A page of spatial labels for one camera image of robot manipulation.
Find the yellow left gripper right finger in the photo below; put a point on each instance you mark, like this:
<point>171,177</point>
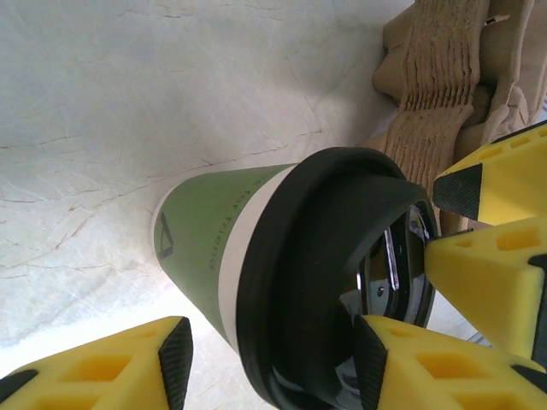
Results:
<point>448,376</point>

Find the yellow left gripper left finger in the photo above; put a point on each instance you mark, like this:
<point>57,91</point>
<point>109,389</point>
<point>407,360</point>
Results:
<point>107,376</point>

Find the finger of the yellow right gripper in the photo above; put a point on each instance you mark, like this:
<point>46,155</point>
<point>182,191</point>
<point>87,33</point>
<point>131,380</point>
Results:
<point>491,294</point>
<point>513,179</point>

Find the green paper coffee cup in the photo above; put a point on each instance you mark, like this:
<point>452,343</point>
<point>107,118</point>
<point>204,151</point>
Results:
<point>192,222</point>

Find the black plastic cup lid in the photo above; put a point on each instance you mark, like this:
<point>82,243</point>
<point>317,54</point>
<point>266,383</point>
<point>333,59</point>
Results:
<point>299,235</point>

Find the cardboard cup carrier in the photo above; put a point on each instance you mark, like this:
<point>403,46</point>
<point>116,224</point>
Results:
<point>431,98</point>

